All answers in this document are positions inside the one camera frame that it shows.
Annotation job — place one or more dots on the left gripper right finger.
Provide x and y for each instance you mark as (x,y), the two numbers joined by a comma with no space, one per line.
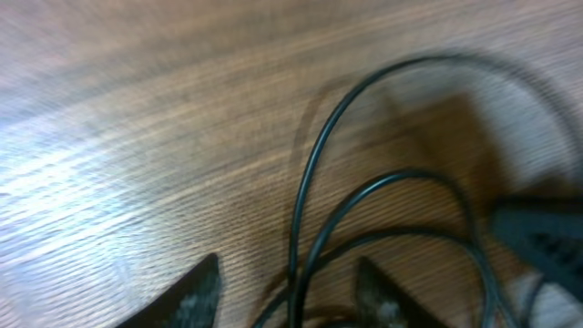
(381,303)

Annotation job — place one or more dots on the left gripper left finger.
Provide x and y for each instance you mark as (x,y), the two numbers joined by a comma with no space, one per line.
(191,302)

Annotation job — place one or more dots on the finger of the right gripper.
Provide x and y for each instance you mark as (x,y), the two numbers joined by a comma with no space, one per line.
(545,233)

